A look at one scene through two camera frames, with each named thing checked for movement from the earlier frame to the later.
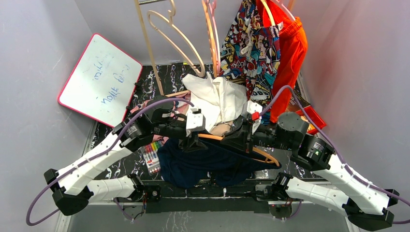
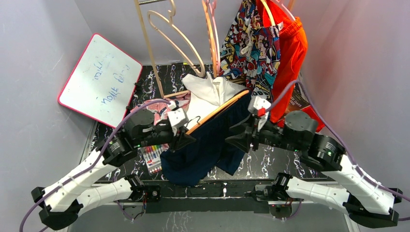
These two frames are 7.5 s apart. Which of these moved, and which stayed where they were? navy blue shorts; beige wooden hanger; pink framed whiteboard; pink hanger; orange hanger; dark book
Moved: navy blue shorts; orange hanger
Stayed: pink framed whiteboard; beige wooden hanger; dark book; pink hanger
